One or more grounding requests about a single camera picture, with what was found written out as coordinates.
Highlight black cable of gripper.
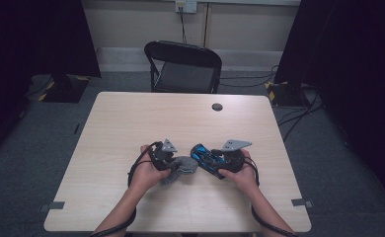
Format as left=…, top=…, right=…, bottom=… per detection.
left=244, top=156, right=298, bottom=237
left=89, top=141, right=164, bottom=237

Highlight black floor cable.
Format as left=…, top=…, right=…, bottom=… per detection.
left=219, top=64, right=279, bottom=89

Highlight grey towel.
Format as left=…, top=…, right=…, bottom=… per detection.
left=160, top=156, right=199, bottom=187

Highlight black stand base, yellow stripes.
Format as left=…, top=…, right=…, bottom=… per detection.
left=26, top=73, right=91, bottom=104
left=264, top=80, right=311, bottom=108

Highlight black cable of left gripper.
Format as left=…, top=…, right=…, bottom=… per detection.
left=89, top=141, right=164, bottom=237

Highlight white wall socket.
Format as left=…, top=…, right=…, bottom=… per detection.
left=175, top=0, right=198, bottom=14

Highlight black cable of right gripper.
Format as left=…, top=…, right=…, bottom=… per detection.
left=244, top=156, right=298, bottom=237

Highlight blue toy car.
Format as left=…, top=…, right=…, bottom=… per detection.
left=190, top=143, right=229, bottom=181

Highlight black folding chair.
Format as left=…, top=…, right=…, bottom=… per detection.
left=143, top=39, right=223, bottom=95

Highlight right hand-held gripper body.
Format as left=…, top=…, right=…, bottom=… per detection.
left=220, top=139, right=253, bottom=174

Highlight grey tape strip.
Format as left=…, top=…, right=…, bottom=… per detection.
left=38, top=200, right=66, bottom=213
left=291, top=197, right=314, bottom=208

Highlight black floor cables bundle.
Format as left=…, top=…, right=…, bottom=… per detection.
left=277, top=88, right=325, bottom=142

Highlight dark curtain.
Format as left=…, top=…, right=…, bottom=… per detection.
left=273, top=0, right=385, bottom=211
left=0, top=0, right=102, bottom=166

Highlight black cable from wall socket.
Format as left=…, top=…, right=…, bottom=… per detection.
left=179, top=7, right=188, bottom=44

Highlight person's left hand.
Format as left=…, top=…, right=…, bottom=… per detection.
left=129, top=144, right=172, bottom=194

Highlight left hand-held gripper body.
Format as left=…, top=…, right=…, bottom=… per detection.
left=149, top=137, right=179, bottom=172

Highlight person's right hand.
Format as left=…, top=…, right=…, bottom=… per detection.
left=218, top=149, right=259, bottom=196

